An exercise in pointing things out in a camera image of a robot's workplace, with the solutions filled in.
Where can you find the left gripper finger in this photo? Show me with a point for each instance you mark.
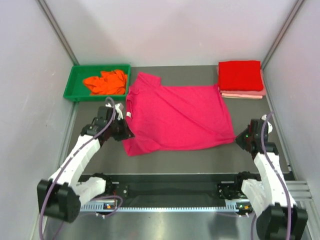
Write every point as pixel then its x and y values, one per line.
pixel 120 137
pixel 128 134

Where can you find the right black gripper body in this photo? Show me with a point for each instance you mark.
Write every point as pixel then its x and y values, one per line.
pixel 251 138

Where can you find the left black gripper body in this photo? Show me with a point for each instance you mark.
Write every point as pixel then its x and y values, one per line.
pixel 117 127

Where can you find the magenta pink t-shirt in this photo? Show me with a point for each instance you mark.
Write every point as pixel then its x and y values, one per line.
pixel 175 118

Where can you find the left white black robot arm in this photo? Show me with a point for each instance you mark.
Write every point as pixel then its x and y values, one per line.
pixel 62 196

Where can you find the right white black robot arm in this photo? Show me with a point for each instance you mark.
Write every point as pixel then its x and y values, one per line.
pixel 276 212

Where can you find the folded peach t-shirt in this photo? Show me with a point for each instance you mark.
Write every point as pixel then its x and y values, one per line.
pixel 251 97

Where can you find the orange t-shirt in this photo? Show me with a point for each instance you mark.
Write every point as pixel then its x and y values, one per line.
pixel 108 83

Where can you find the folded pink t-shirt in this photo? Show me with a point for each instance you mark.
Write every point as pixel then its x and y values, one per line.
pixel 263 92

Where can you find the green plastic bin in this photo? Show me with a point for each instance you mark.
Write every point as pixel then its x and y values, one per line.
pixel 76 91

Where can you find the folded red t-shirt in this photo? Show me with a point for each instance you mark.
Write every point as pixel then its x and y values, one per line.
pixel 240 75

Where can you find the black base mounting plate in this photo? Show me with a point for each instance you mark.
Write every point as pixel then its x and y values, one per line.
pixel 170 190

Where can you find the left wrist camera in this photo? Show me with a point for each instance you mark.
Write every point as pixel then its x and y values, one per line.
pixel 118 108

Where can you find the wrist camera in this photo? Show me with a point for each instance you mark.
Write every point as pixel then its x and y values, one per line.
pixel 268 126
pixel 118 108

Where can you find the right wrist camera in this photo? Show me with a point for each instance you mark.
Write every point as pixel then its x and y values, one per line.
pixel 268 126

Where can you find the slotted grey cable duct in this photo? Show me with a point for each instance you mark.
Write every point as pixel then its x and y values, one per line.
pixel 106 206

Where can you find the aluminium frame rail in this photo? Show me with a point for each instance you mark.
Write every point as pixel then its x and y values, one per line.
pixel 299 190

